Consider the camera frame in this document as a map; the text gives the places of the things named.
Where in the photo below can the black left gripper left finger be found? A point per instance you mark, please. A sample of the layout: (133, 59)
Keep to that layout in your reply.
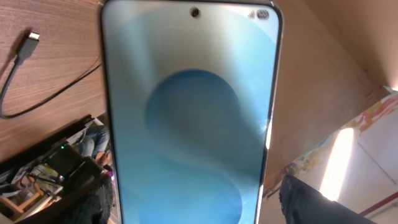
(95, 207)

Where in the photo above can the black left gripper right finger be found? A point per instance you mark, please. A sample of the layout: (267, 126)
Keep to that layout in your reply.
(302, 204)

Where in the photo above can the blue Galaxy S25 smartphone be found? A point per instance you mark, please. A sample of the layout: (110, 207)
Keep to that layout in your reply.
(190, 91)

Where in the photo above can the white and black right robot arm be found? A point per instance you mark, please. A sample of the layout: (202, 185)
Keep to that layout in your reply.
(73, 170)

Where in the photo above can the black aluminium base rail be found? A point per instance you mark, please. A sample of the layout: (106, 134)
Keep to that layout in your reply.
(45, 145)

